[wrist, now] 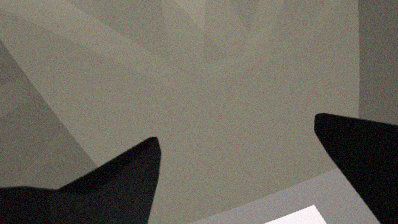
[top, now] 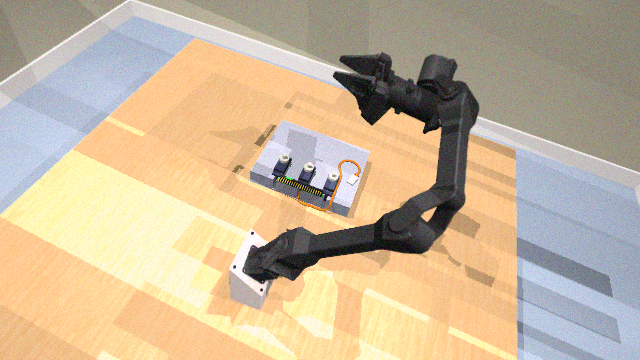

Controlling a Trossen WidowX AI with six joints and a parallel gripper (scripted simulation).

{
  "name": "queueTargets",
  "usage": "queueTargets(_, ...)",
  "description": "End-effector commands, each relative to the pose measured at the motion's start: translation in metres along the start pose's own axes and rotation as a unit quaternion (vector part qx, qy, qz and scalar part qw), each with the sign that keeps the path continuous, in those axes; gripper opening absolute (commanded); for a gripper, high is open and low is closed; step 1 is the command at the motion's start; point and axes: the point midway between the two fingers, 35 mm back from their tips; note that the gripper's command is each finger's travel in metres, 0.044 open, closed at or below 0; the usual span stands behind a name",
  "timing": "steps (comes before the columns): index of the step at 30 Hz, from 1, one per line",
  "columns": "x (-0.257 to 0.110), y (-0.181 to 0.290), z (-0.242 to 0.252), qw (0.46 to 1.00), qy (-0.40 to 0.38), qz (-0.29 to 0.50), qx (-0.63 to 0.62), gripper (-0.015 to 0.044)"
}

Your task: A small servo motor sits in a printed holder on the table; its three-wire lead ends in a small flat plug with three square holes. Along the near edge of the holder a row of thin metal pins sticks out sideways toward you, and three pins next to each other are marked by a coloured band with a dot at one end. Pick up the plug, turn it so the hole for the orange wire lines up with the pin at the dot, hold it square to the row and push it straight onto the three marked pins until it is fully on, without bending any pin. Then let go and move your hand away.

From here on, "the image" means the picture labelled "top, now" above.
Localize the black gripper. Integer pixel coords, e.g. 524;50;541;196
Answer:
333;52;419;120

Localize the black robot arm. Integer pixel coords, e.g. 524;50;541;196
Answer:
242;55;479;284

